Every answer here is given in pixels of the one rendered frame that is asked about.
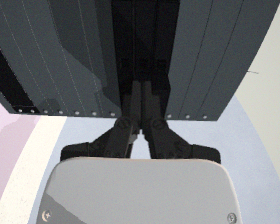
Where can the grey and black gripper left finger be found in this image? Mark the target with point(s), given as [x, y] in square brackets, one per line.
[114, 142]

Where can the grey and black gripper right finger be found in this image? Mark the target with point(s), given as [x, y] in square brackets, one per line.
[166, 143]

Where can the black server rack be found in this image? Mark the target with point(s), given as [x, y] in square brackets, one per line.
[57, 57]

